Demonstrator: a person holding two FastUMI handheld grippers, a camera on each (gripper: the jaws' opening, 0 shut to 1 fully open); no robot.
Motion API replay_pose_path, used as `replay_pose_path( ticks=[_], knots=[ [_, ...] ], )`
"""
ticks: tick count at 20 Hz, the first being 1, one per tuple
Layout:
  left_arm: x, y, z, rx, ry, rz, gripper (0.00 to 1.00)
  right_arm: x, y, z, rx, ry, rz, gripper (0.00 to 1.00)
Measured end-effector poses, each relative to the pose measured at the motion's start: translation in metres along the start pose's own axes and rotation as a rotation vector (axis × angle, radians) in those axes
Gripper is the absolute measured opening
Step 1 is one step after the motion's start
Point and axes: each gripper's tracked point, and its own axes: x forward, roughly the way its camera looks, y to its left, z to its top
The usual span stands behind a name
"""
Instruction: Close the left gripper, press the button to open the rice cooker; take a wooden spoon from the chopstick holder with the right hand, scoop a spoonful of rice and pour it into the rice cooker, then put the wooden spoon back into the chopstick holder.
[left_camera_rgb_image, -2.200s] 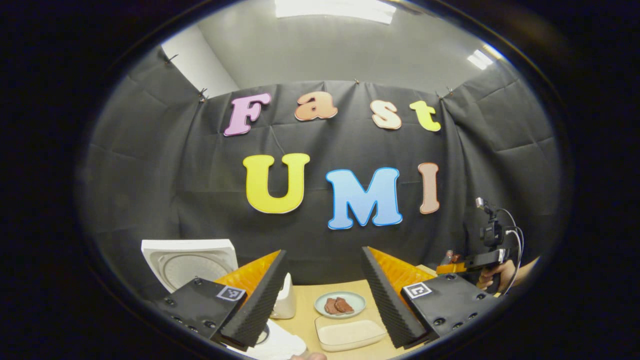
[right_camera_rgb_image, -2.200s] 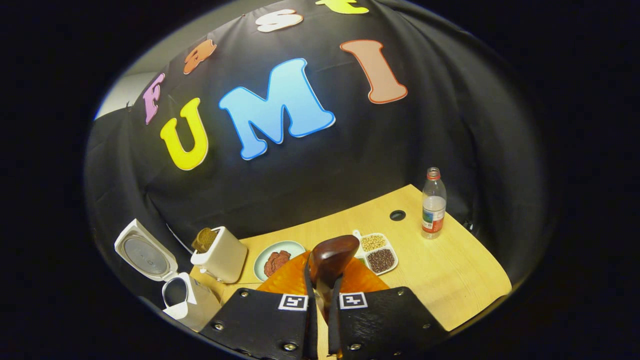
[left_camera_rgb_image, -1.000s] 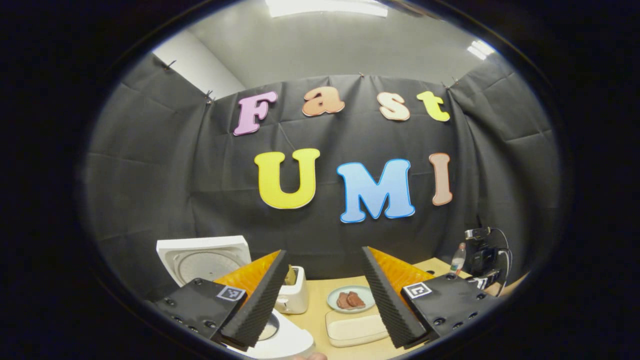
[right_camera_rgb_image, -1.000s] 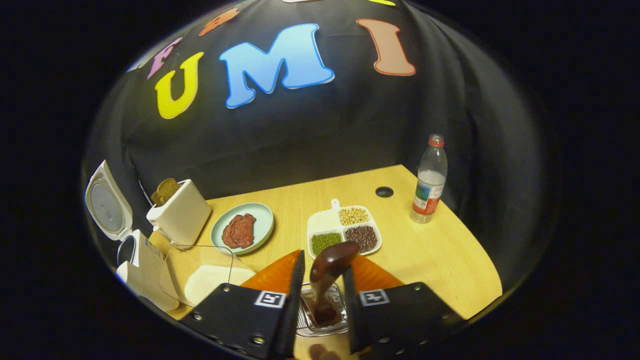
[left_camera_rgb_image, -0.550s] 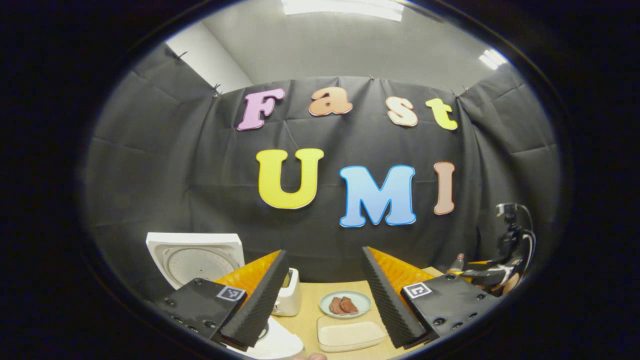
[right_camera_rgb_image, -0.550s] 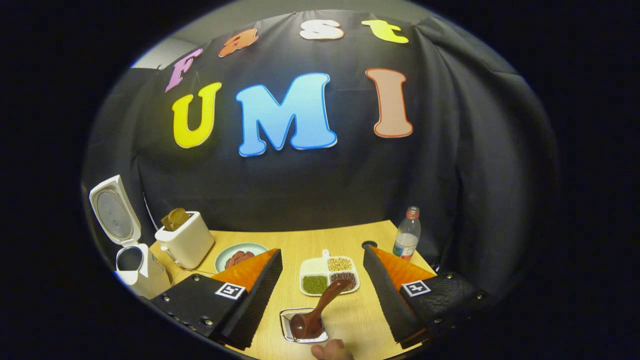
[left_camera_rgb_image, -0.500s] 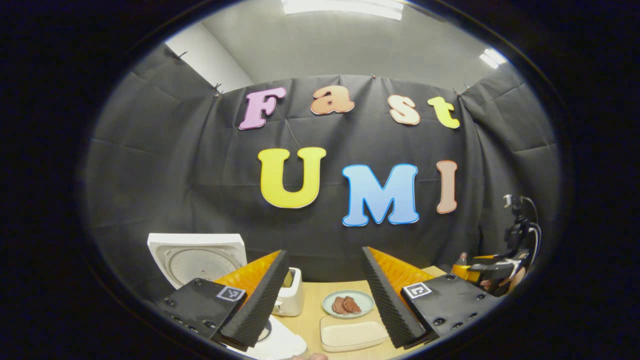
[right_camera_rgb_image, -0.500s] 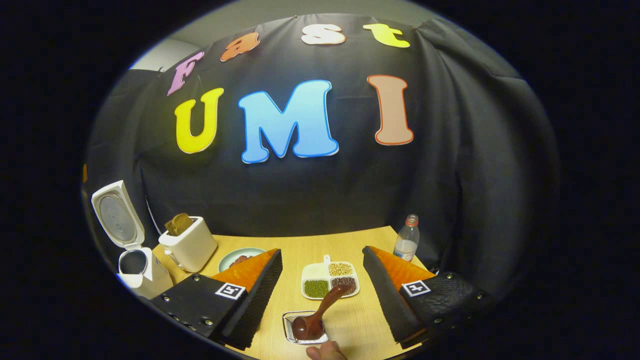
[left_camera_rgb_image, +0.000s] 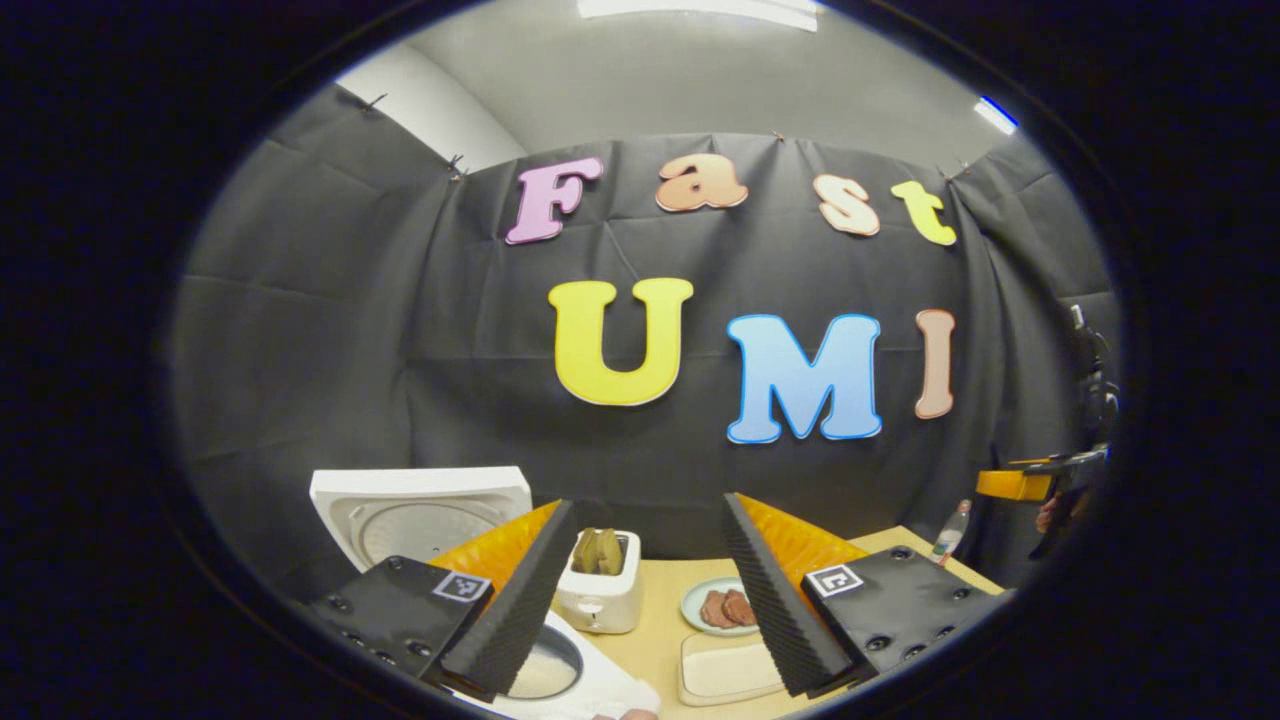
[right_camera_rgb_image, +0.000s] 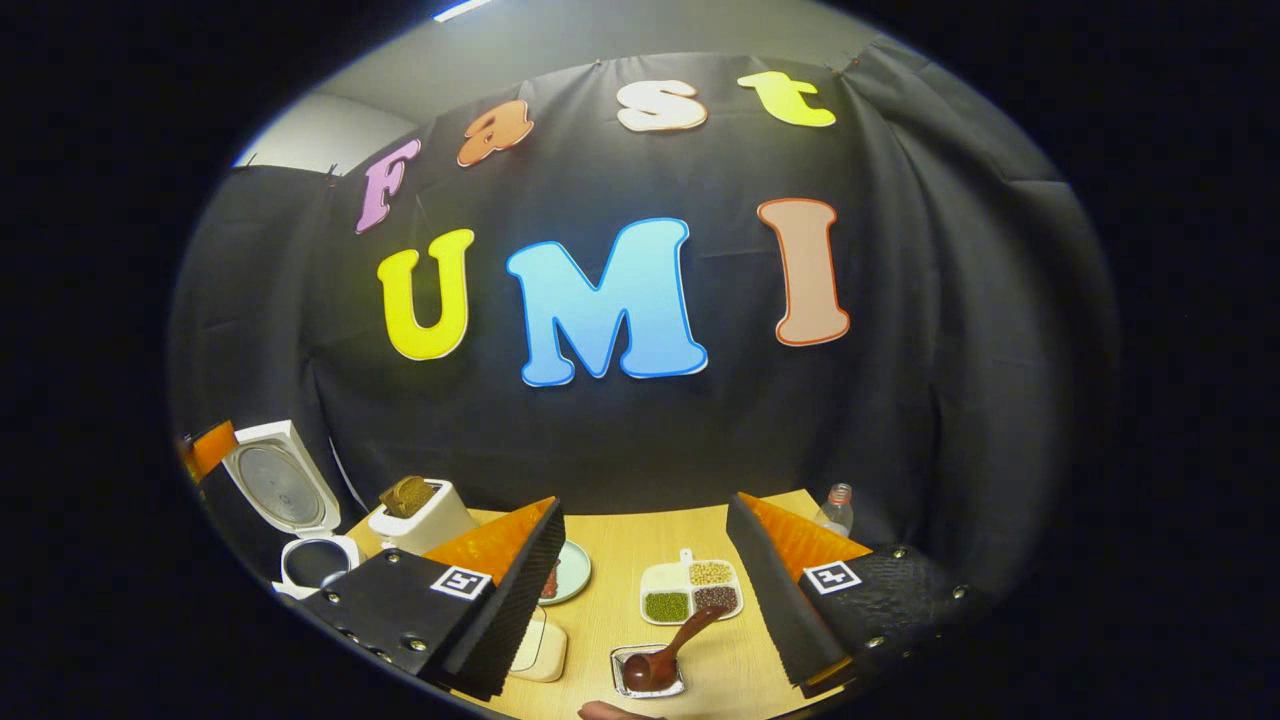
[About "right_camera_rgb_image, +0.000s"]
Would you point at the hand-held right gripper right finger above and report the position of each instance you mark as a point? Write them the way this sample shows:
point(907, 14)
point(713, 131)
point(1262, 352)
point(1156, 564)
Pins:
point(780, 600)

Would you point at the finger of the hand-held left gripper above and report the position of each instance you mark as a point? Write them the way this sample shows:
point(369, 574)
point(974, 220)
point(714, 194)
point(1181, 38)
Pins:
point(212, 450)

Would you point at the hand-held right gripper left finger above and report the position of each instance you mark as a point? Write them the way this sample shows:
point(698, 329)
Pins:
point(510, 600)

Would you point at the glass rice container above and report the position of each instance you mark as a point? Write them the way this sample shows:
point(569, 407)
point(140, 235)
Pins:
point(550, 655)

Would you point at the white rice cooker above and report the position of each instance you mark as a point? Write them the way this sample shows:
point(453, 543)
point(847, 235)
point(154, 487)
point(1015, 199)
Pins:
point(280, 485)

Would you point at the brown wooden spoon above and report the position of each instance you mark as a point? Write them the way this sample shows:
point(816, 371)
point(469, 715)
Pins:
point(680, 640)

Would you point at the brown meat slice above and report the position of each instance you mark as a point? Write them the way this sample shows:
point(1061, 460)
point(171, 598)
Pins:
point(550, 583)

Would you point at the light green plate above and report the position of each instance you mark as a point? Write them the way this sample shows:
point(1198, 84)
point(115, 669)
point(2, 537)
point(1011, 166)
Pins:
point(575, 575)

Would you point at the clear plastic bottle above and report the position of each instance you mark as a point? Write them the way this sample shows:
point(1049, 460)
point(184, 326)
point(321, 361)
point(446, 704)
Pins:
point(835, 512)

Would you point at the white toaster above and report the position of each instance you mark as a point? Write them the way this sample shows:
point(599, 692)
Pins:
point(440, 520)

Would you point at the white sectioned bean dish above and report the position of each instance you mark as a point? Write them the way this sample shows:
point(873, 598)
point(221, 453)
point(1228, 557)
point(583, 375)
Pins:
point(665, 578)

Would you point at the toasted bread slice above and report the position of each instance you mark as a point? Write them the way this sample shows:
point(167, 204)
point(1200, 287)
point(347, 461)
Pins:
point(422, 490)
point(400, 497)

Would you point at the black backdrop cloth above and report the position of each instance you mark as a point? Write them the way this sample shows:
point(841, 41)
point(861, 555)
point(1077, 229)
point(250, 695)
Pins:
point(900, 400)

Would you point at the large ceiling light panel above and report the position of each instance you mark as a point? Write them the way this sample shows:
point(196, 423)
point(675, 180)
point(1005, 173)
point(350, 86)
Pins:
point(462, 9)

